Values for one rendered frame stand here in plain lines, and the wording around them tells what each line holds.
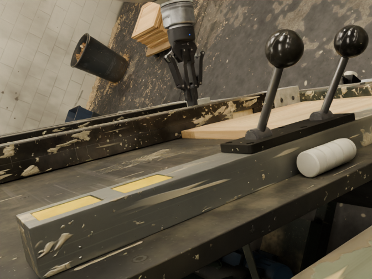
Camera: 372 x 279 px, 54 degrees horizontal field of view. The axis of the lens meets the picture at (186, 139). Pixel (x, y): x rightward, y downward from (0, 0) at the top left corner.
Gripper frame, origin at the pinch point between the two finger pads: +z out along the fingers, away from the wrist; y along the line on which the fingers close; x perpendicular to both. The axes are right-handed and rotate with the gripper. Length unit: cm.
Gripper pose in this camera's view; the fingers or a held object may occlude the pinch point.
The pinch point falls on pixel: (191, 101)
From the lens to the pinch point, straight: 103.8
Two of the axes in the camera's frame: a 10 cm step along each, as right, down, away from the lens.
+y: -8.1, 2.1, -5.5
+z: 1.6, 9.8, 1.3
